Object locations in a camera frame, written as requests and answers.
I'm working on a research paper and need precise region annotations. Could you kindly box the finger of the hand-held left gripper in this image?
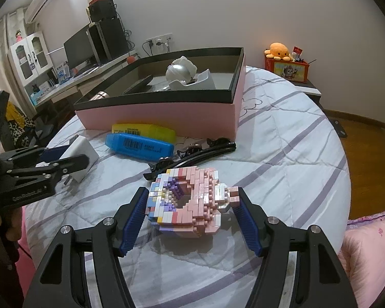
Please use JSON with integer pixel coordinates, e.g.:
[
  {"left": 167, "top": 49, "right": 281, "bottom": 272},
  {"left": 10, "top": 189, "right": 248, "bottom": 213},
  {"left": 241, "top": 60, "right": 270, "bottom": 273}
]
[
  {"left": 6, "top": 155, "right": 90, "bottom": 188},
  {"left": 2, "top": 145, "right": 69, "bottom": 167}
]

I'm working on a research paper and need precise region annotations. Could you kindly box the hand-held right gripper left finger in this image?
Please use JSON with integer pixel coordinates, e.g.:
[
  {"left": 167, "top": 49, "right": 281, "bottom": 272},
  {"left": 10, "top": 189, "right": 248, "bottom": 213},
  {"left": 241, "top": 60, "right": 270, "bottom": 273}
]
[{"left": 22, "top": 186, "right": 150, "bottom": 308}]

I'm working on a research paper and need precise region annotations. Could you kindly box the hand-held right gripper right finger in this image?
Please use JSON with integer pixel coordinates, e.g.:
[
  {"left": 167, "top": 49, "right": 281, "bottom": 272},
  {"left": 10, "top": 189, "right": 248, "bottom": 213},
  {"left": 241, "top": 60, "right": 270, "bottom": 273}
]
[{"left": 233, "top": 187, "right": 358, "bottom": 308}]

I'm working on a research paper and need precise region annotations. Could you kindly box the white power adapter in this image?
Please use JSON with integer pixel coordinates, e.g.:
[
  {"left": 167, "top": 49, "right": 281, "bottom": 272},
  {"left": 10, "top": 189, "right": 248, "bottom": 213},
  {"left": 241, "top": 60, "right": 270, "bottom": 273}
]
[{"left": 59, "top": 136, "right": 100, "bottom": 196}]

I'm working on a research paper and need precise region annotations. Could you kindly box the blue highlighter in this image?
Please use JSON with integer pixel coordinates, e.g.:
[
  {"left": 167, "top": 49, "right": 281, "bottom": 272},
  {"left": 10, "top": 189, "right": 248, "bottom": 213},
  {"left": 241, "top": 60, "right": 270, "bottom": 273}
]
[{"left": 105, "top": 132, "right": 175, "bottom": 161}]

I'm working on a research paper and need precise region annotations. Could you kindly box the pink building block toy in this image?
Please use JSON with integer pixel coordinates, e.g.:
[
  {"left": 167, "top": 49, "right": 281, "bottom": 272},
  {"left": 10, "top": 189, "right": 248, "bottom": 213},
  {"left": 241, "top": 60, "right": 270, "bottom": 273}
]
[{"left": 145, "top": 166, "right": 241, "bottom": 238}]

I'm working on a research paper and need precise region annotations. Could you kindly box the yellow highlighter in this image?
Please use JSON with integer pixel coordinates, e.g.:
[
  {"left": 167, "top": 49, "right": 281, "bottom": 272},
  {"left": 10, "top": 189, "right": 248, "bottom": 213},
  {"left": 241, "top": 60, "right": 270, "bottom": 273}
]
[{"left": 112, "top": 123, "right": 176, "bottom": 142}]

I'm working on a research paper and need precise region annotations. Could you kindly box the black hair clip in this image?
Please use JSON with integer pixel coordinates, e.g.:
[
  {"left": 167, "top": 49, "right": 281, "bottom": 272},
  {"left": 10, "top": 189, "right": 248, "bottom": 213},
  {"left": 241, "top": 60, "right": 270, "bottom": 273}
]
[{"left": 143, "top": 138, "right": 237, "bottom": 182}]

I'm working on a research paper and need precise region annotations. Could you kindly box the black remote control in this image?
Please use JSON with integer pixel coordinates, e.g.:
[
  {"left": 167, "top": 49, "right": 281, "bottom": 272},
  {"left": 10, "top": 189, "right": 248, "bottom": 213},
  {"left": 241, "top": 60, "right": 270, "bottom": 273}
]
[{"left": 122, "top": 75, "right": 153, "bottom": 96}]

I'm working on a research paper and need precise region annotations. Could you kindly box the pink box with black rim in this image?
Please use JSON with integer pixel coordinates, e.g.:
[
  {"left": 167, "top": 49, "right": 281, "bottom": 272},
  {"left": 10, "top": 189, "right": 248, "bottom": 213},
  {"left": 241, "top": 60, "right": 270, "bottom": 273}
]
[{"left": 74, "top": 46, "right": 246, "bottom": 140}]

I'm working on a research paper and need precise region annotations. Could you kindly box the white ceramic holder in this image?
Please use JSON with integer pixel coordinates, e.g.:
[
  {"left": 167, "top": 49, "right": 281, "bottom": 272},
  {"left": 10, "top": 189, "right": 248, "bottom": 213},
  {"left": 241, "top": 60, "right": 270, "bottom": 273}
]
[{"left": 170, "top": 69, "right": 216, "bottom": 91}]

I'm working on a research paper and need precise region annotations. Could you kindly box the chair with draped clothing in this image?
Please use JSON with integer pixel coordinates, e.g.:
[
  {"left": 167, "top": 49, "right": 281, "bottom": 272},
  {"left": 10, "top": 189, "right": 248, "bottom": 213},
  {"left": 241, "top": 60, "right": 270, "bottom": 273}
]
[{"left": 0, "top": 101, "right": 56, "bottom": 151}]

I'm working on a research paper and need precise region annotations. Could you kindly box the white striped quilt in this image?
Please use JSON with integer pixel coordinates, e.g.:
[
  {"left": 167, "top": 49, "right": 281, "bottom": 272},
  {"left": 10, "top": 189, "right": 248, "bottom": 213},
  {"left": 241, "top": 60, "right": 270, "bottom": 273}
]
[{"left": 22, "top": 66, "right": 352, "bottom": 308}]

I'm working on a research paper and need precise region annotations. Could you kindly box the white desk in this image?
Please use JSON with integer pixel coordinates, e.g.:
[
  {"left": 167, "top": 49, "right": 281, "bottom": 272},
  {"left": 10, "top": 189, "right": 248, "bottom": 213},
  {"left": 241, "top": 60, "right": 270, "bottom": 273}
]
[{"left": 32, "top": 50, "right": 138, "bottom": 116}]

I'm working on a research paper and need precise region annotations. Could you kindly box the blue and white box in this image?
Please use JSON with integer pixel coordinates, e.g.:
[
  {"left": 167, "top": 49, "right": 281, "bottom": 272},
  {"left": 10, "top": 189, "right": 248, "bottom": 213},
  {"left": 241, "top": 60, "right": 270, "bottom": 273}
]
[{"left": 53, "top": 62, "right": 72, "bottom": 84}]

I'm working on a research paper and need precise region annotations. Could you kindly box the black computer monitor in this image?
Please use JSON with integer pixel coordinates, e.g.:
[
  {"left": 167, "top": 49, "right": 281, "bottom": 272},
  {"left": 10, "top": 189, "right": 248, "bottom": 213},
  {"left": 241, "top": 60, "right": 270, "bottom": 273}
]
[{"left": 63, "top": 26, "right": 98, "bottom": 69}]

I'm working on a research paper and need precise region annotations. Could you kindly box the beige curtain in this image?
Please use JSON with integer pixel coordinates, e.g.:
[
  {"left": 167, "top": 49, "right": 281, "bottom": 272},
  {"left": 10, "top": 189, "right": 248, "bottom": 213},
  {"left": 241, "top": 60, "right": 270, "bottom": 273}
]
[{"left": 0, "top": 13, "right": 26, "bottom": 93}]

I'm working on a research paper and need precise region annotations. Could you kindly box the white glass door cabinet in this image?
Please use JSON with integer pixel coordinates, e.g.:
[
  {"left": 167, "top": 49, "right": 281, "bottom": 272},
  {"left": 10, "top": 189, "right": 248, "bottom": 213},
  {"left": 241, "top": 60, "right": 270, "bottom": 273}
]
[{"left": 8, "top": 31, "right": 55, "bottom": 103}]

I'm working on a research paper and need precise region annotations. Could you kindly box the pink blanket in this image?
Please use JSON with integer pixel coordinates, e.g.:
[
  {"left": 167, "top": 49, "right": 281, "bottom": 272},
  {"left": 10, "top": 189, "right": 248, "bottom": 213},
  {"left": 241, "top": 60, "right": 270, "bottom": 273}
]
[{"left": 337, "top": 207, "right": 385, "bottom": 308}]

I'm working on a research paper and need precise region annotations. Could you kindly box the black computer tower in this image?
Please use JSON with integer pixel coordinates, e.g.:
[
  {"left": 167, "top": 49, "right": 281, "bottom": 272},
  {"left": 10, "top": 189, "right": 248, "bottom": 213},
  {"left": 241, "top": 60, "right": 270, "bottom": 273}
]
[{"left": 88, "top": 17, "right": 129, "bottom": 65}]

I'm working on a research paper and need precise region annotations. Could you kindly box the black speaker box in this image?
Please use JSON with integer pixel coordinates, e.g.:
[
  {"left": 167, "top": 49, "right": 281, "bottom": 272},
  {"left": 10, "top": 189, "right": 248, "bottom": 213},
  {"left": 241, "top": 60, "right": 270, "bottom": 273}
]
[{"left": 86, "top": 0, "right": 119, "bottom": 23}]

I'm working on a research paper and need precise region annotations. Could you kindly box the white air conditioner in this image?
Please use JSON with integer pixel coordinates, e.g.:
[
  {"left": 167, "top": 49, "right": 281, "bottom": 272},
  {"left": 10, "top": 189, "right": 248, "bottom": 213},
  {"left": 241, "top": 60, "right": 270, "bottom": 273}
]
[{"left": 25, "top": 0, "right": 62, "bottom": 21}]

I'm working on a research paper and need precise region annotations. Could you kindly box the red tin box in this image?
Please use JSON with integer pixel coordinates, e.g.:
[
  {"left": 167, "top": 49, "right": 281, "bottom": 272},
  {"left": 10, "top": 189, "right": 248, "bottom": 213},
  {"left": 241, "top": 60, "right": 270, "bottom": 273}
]
[{"left": 265, "top": 54, "right": 310, "bottom": 84}]

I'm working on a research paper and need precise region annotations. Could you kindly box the orange octopus plush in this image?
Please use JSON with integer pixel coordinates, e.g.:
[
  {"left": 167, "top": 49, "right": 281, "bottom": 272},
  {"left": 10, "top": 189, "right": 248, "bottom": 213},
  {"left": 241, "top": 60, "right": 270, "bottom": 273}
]
[{"left": 264, "top": 42, "right": 293, "bottom": 61}]

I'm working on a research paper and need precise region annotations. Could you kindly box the black floor bracket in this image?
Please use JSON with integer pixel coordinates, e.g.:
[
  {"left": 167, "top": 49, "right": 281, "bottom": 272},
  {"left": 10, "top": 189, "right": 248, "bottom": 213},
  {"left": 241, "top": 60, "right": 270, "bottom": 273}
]
[{"left": 330, "top": 119, "right": 347, "bottom": 138}]

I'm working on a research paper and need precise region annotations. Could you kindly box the black power cable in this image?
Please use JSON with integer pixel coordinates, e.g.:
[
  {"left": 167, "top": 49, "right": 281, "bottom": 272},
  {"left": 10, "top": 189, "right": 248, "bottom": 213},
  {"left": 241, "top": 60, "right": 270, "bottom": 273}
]
[{"left": 143, "top": 38, "right": 155, "bottom": 58}]

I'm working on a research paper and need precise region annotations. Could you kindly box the white wall socket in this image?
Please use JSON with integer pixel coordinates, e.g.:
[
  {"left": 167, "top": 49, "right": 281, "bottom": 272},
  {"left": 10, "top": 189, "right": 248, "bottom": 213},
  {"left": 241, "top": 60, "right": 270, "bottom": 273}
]
[{"left": 146, "top": 33, "right": 174, "bottom": 47}]

